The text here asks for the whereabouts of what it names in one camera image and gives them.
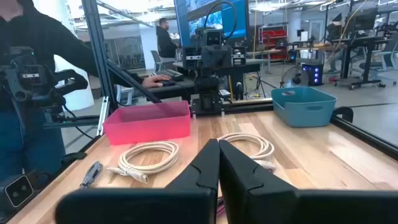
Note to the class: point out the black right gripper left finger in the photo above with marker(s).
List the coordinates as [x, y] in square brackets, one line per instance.
[186, 202]

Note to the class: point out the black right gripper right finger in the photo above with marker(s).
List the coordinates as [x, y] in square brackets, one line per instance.
[264, 202]

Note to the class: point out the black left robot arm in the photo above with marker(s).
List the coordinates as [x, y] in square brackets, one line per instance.
[207, 90]

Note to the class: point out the black keyboard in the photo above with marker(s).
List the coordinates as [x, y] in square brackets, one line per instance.
[169, 74]

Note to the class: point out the person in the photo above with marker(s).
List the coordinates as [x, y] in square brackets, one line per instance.
[164, 40]
[37, 34]
[334, 31]

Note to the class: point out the black computer mouse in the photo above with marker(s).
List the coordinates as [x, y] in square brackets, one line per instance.
[168, 83]

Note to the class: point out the grey operator desk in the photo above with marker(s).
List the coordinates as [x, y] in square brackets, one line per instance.
[174, 90]

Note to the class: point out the person's hand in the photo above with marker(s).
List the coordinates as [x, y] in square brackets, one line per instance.
[155, 81]

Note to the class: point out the monitor with blue screen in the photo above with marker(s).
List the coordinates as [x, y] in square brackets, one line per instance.
[239, 18]

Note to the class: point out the pink plastic bin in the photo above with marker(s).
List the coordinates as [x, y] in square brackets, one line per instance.
[146, 124]

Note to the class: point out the red storage rack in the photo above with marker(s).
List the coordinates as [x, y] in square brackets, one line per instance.
[275, 37]

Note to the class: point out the teal plastic basket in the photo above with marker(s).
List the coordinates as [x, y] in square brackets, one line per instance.
[303, 109]

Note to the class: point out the floor fan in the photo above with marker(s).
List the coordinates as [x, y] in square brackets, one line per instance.
[293, 77]

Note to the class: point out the black computer tower blue light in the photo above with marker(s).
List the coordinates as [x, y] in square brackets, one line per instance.
[312, 74]

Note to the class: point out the black workshop desk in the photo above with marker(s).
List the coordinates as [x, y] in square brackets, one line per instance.
[357, 40]

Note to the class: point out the grey office chair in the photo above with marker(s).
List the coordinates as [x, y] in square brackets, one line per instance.
[385, 59]

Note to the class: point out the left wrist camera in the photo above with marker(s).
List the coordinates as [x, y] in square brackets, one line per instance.
[213, 38]

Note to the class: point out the black aluminium table frame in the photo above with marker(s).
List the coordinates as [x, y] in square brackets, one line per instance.
[97, 46]

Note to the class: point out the silver aluminium bracket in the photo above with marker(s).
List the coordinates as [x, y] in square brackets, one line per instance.
[103, 116]

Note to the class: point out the black device on frame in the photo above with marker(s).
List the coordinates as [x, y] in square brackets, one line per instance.
[28, 77]

